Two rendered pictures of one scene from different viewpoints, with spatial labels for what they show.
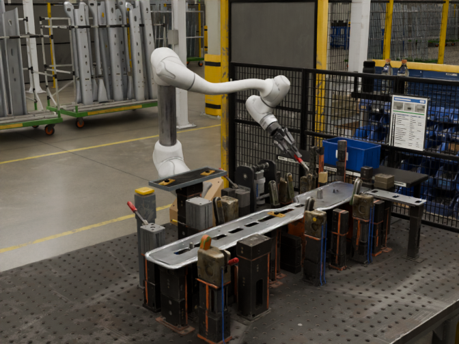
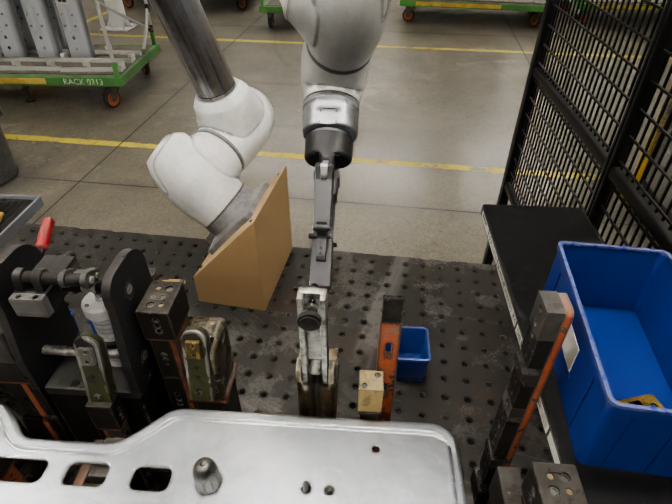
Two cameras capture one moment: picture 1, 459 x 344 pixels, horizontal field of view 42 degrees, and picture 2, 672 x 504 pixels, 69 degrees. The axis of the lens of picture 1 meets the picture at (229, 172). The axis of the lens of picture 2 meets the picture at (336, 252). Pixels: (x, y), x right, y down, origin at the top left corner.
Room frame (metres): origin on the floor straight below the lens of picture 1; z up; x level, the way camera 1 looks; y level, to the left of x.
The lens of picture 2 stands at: (2.75, -0.79, 1.62)
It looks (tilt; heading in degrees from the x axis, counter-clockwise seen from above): 38 degrees down; 50
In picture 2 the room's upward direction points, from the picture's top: straight up
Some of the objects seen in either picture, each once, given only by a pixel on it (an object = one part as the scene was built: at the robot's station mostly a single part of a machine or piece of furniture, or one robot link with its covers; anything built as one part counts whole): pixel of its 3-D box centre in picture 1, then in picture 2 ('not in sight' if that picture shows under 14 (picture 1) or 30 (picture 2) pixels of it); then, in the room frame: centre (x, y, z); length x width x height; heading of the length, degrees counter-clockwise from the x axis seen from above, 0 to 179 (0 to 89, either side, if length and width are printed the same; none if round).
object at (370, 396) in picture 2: (322, 205); (366, 449); (3.06, -0.50, 0.88); 0.04 x 0.04 x 0.36; 46
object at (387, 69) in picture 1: (386, 76); not in sight; (3.45, -0.91, 1.53); 0.06 x 0.06 x 0.20
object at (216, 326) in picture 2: (282, 213); (221, 403); (2.92, -0.27, 0.88); 0.11 x 0.09 x 0.37; 46
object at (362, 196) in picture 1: (361, 228); not in sight; (2.73, -0.64, 0.87); 0.12 x 0.09 x 0.35; 46
